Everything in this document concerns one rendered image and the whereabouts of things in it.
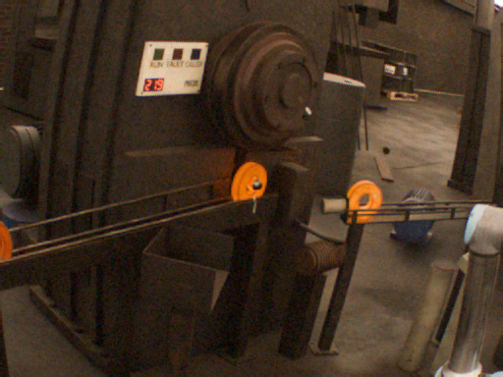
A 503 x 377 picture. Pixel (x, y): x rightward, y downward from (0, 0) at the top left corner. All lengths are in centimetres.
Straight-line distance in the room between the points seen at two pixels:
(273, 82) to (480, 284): 97
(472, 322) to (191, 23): 134
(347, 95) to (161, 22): 309
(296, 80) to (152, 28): 53
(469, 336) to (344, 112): 339
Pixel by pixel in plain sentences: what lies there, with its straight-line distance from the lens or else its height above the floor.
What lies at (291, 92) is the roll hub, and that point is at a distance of 222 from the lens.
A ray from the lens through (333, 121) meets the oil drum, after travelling 501.
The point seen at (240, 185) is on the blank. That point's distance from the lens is 232.
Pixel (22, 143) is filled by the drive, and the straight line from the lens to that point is 312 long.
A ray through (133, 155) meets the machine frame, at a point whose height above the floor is 87.
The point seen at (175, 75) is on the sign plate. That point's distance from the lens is 215.
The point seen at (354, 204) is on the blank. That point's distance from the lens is 261.
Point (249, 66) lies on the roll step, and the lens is 215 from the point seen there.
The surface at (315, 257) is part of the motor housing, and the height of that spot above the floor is 50.
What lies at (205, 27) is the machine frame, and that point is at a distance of 222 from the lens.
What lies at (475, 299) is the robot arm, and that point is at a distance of 183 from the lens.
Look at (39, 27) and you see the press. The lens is 666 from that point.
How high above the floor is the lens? 142
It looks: 17 degrees down
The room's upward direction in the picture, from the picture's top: 10 degrees clockwise
